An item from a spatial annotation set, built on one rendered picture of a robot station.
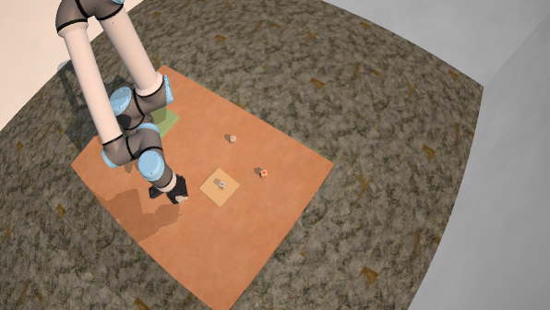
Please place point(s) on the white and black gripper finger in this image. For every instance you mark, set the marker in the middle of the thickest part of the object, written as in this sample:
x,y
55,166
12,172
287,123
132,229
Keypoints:
x,y
178,199

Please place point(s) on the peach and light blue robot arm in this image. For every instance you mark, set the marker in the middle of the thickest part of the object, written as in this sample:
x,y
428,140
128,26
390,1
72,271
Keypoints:
x,y
130,108

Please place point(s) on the tan flat mat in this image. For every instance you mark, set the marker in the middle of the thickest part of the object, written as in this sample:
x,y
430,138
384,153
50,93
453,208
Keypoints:
x,y
214,192

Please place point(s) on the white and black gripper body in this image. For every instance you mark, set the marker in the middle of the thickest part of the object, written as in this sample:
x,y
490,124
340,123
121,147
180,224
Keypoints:
x,y
178,188

